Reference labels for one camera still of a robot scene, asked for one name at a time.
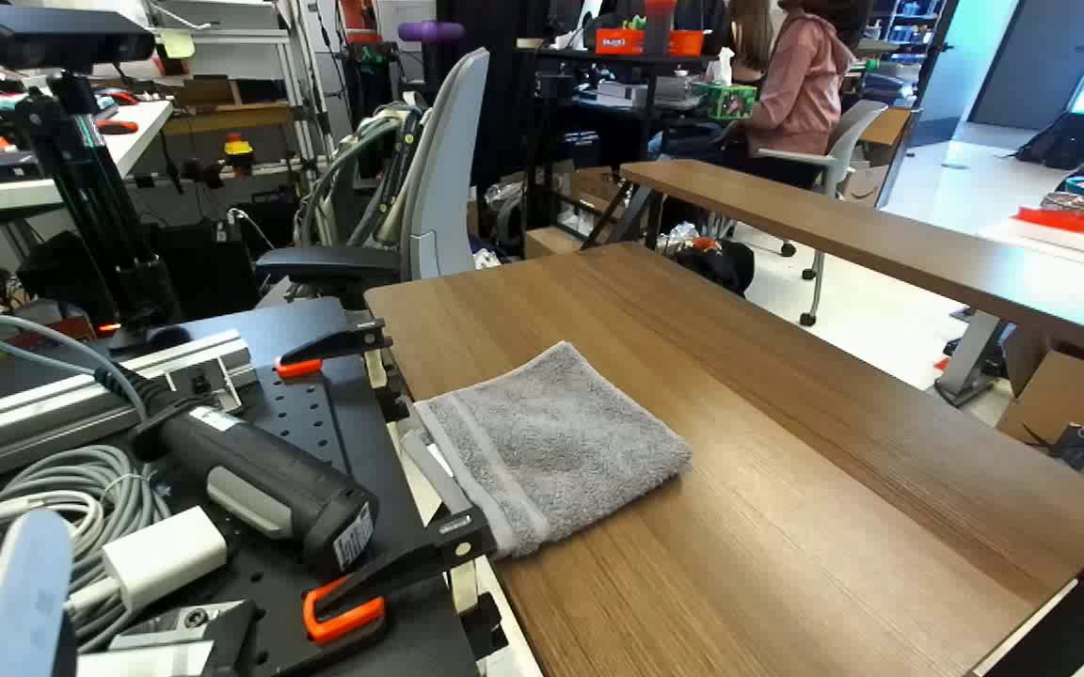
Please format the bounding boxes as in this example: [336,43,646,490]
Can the grey chair with metal legs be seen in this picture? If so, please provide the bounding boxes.
[751,97,922,330]

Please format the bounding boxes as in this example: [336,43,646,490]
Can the long wooden bench table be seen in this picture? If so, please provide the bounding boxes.
[614,153,1084,376]

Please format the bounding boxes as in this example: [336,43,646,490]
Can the person in pink hoodie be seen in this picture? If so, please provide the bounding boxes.
[742,0,865,161]

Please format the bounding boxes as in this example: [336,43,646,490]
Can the black camera stand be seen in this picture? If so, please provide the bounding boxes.
[0,73,184,340]

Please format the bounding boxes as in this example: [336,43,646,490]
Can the grey cable bundle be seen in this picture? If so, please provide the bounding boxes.
[0,439,176,653]

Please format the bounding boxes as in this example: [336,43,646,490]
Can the red flat object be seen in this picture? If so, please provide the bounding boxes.
[1011,204,1084,236]

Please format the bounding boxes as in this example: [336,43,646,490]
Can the black clamp orange handle tip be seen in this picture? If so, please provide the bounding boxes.
[274,321,392,386]

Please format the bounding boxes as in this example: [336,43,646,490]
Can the grey towel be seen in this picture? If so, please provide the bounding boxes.
[409,340,697,560]

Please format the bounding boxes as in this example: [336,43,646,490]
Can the white cluttered workbench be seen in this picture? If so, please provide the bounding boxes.
[0,93,176,224]

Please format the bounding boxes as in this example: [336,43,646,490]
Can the black clamp orange trigger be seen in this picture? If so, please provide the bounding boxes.
[296,426,499,651]

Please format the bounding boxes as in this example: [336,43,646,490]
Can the black stereo camera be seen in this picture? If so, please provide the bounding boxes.
[0,0,159,74]

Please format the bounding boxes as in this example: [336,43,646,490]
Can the orange storage bins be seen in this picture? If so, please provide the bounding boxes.
[592,23,708,59]

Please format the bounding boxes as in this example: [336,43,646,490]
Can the grey office chair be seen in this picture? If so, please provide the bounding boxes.
[253,45,496,308]

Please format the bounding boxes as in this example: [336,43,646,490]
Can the black bag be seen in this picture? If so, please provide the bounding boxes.
[690,234,760,302]

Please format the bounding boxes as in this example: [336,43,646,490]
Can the white power adapter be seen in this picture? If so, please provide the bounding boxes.
[101,503,232,616]

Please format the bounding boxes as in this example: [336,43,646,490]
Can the light blue plastic object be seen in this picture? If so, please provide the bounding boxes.
[0,503,84,677]

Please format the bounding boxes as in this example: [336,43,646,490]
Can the black device with white label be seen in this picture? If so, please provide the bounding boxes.
[75,597,262,677]

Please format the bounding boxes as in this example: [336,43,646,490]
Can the green patterned bag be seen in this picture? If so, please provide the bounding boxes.
[690,79,760,128]

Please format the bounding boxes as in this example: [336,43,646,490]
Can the cardboard box with black connector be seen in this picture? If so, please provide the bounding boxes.
[996,345,1084,503]

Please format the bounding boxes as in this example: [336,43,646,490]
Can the aluminium extrusion rail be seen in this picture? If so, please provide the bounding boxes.
[0,327,259,497]

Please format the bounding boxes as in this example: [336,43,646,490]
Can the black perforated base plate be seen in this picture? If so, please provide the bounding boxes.
[123,292,484,677]

